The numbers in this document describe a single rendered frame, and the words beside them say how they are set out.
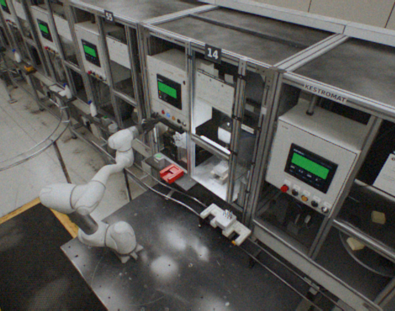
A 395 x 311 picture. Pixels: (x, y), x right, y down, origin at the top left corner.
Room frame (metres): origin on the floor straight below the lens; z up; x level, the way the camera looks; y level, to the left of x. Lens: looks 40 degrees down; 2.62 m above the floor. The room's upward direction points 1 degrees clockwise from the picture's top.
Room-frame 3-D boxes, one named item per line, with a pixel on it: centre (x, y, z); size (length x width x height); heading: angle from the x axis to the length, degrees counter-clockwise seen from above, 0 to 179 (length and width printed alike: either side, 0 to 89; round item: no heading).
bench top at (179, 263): (1.10, 0.12, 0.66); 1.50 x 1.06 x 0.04; 46
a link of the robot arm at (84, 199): (1.05, 0.59, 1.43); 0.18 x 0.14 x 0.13; 175
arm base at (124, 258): (1.21, 0.51, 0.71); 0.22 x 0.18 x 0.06; 46
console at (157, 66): (2.00, 0.14, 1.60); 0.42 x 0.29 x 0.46; 46
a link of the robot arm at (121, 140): (1.60, 0.53, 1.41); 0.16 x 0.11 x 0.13; 136
